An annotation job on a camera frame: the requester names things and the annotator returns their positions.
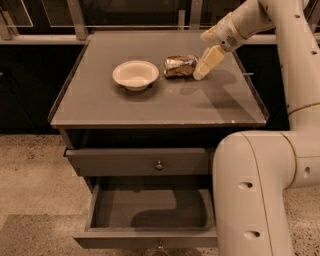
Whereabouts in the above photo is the grey drawer cabinet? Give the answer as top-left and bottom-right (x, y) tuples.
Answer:
(47, 29), (270, 194)

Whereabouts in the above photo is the metal railing frame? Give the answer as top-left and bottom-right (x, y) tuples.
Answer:
(0, 0), (320, 46)

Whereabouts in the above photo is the round top drawer knob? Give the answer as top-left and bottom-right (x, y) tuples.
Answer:
(155, 161), (164, 171)

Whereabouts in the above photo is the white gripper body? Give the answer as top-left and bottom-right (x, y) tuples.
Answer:
(213, 12), (246, 52)

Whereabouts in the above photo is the white paper bowl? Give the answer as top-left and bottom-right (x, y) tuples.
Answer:
(112, 61), (159, 91)

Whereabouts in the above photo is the round middle drawer knob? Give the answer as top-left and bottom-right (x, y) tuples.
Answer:
(156, 241), (164, 250)

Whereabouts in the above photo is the open grey middle drawer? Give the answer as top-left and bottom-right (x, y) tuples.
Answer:
(74, 175), (217, 249)

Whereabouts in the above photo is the grey top drawer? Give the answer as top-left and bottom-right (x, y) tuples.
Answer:
(65, 148), (214, 177)

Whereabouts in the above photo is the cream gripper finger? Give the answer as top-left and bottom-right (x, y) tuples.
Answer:
(200, 26), (217, 44)
(193, 45), (226, 80)

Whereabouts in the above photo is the round drawer knob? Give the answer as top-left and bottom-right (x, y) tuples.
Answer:
(156, 241), (164, 250)
(155, 161), (164, 171)

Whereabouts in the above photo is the crushed orange can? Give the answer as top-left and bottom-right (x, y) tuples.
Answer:
(164, 54), (199, 78)

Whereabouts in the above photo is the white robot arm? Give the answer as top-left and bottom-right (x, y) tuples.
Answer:
(194, 0), (320, 256)

